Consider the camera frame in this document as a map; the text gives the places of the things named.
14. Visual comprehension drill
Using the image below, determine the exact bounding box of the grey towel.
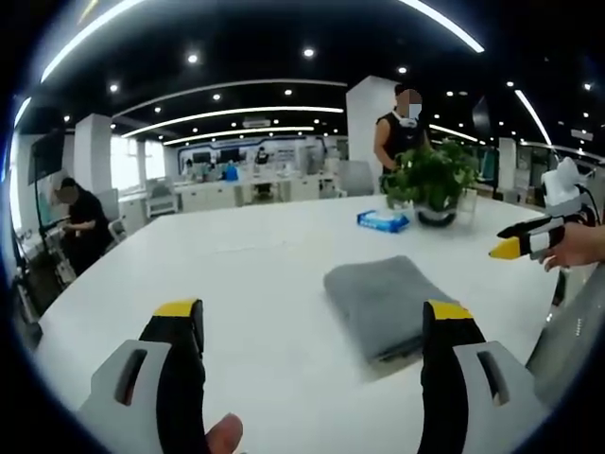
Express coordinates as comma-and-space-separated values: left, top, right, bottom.
322, 254, 463, 366

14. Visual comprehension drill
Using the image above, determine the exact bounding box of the person's right hand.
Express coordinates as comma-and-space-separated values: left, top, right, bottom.
543, 220, 605, 273

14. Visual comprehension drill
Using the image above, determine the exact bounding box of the person's left hand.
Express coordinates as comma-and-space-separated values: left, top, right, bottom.
205, 412, 245, 454

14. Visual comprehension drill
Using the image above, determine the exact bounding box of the clear glass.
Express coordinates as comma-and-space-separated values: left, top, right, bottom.
459, 187, 479, 224

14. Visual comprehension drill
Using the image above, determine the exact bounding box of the green potted plant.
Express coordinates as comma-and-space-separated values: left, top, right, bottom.
380, 140, 481, 229

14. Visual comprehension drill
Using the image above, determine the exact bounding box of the grey chair backrest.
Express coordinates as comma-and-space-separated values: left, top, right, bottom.
526, 263, 605, 409

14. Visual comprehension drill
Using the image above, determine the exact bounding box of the blue wet wipes packet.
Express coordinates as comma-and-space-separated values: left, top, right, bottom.
355, 208, 411, 235

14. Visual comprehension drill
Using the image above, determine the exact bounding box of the grey office chair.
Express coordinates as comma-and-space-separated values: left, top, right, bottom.
338, 159, 375, 199

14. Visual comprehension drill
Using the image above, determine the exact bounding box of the black screen on stand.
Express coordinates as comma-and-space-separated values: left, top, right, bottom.
26, 126, 66, 186

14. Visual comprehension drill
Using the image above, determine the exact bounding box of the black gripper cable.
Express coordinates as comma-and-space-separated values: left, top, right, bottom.
574, 183, 598, 227

